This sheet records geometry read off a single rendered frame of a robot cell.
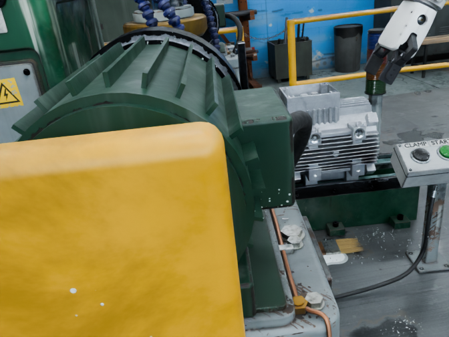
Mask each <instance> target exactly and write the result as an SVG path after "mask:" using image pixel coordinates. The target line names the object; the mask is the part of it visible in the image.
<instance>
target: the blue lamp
mask: <svg viewBox="0 0 449 337"><path fill-rule="evenodd" d="M380 35H381V33H369V32H368V33H367V48H368V49H375V46H376V43H377V42H378V39H379V36H380Z"/></svg>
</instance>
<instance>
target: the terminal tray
mask: <svg viewBox="0 0 449 337"><path fill-rule="evenodd" d="M279 97H280V98H281V100H282V101H283V103H284V105H285V107H286V108H287V110H288V111H289V113H292V112H296V111H298V110H302V111H304V112H308V113H309V115H310V117H311V118H312V125H314V126H315V124H318V125H320V124H321V123H324V124H326V123H327V122H328V123H330V124H331V123H332V122H335V123H337V121H339V109H340V92H339V91H338V90H336V89H335V88H334V87H333V86H332V85H331V84H329V83H328V82H324V83H317V84H306V85H300V86H289V87H282V88H279Z"/></svg>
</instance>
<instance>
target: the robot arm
mask: <svg viewBox="0 0 449 337"><path fill-rule="evenodd" d="M446 2H447V0H403V1H402V3H401V4H400V6H399V7H398V9H397V10H396V12H395V13H394V15H393V16H392V18H391V19H390V21H389V22H388V24H387V25H386V28H385V29H384V31H383V33H382V34H381V35H380V36H379V39H378V42H377V43H376V46H375V49H374V50H373V51H372V54H371V56H370V57H369V59H368V61H367V63H366V65H365V66H364V68H363V70H364V71H365V72H367V73H369V74H372V75H376V74H377V72H378V70H379V68H380V67H381V65H382V64H383V62H384V59H383V58H384V57H385V56H386V55H387V54H388V53H390V52H391V51H393V54H392V59H391V62H389V61H388V62H387V64H386V66H385V68H384V69H383V71H382V72H381V74H380V76H379V78H378V79H379V80H381V81H383V82H385V83H387V84H389V85H392V84H393V82H394V80H395V79H396V77H397V75H398V74H399V72H400V70H401V69H402V68H403V67H404V66H405V64H406V62H407V61H409V60H410V59H411V58H412V57H414V56H415V54H416V52H417V51H418V49H419V47H420V46H421V44H422V42H423V40H424V38H425V36H426V35H427V33H428V31H429V29H430V27H431V25H432V23H433V20H434V18H435V16H436V13H437V12H438V11H437V9H439V10H441V9H442V8H443V6H444V4H445V3H446ZM384 50H385V51H384ZM398 55H399V56H398Z"/></svg>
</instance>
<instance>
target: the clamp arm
mask: <svg viewBox="0 0 449 337"><path fill-rule="evenodd" d="M235 53H236V55H237V54H238V61H239V76H240V84H241V88H242V90H247V89H249V82H248V73H247V57H246V47H245V42H244V41H238V42H237V48H236V49H235Z"/></svg>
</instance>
